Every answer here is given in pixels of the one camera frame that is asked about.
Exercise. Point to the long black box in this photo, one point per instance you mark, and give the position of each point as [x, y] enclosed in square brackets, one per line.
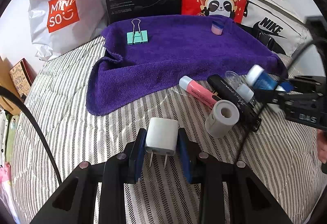
[230, 92]

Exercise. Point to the person's right hand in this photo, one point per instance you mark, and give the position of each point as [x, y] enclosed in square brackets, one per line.
[323, 146]

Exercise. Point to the pink cloth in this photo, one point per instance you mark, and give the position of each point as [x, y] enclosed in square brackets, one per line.
[4, 175]

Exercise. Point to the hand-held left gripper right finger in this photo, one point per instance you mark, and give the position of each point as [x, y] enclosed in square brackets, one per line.
[183, 155]

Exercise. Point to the green binder clip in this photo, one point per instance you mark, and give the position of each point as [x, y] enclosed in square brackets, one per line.
[137, 37]

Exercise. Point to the blue and white bottle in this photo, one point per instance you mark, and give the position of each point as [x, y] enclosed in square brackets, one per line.
[263, 81]

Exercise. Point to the small pink blue container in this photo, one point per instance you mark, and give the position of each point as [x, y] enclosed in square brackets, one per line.
[217, 28]

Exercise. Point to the white charger plug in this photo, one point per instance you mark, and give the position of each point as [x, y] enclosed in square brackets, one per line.
[161, 135]

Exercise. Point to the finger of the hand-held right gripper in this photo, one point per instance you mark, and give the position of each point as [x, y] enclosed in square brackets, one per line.
[270, 98]
[287, 85]

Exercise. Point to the purple towel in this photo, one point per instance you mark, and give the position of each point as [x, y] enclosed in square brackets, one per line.
[178, 55]

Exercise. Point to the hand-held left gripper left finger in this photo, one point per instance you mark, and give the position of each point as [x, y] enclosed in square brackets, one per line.
[139, 152]

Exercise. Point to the small clear bottle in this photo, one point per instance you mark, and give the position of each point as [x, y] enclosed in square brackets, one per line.
[241, 87]

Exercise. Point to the striped bed sheet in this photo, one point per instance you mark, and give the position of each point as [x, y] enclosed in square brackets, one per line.
[76, 111]

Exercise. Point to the brown illustrated book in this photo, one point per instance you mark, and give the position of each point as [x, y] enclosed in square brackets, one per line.
[21, 78]

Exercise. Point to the white tape roll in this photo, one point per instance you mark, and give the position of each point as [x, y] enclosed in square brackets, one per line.
[219, 121]

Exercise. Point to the white printed cloth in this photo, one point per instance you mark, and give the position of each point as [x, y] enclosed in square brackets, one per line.
[6, 134]

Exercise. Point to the white canvas bag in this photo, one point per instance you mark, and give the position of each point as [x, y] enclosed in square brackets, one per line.
[270, 17]

